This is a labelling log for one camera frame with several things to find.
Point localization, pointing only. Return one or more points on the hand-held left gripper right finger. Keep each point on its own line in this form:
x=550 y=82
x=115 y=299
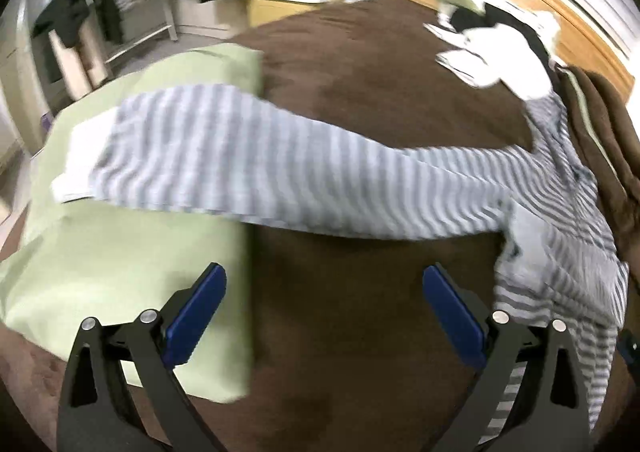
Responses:
x=450 y=312

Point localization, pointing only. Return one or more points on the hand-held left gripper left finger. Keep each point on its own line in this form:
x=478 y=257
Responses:
x=197 y=312

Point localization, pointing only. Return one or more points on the grey striped hoodie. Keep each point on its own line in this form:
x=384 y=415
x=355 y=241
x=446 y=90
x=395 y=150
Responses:
x=280 y=166

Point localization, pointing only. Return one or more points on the grey clothes rack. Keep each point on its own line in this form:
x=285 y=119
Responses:
x=145 y=26

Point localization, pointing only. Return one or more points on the light green blanket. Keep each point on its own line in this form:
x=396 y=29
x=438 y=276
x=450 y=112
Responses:
x=125 y=272

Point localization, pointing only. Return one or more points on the folded brown blanket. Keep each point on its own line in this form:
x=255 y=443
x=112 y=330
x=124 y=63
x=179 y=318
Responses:
x=605 y=131

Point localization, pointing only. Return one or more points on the brown covered bed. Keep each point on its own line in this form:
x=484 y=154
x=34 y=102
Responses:
x=365 y=81

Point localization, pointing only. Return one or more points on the white garment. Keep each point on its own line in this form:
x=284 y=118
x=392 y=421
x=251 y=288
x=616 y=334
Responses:
x=500 y=54

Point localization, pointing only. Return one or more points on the black garment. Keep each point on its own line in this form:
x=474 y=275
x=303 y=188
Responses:
x=520 y=29

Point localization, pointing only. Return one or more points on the yellow wooden nightstand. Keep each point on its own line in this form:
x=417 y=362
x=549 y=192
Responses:
x=277 y=6

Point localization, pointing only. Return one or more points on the dark green jacket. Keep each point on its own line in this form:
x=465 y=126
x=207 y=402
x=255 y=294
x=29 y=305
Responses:
x=62 y=14

